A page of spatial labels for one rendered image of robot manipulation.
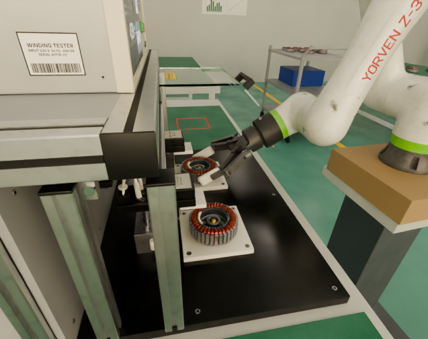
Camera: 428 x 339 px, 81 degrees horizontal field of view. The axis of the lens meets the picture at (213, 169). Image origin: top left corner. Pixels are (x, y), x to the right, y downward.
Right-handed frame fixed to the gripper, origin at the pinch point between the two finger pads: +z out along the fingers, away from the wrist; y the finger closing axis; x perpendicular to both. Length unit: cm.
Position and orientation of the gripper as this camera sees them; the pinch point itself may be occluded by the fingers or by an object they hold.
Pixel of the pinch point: (199, 168)
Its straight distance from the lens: 78.0
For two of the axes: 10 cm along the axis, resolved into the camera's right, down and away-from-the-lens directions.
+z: -8.7, 4.9, 1.0
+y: -1.8, -5.1, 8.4
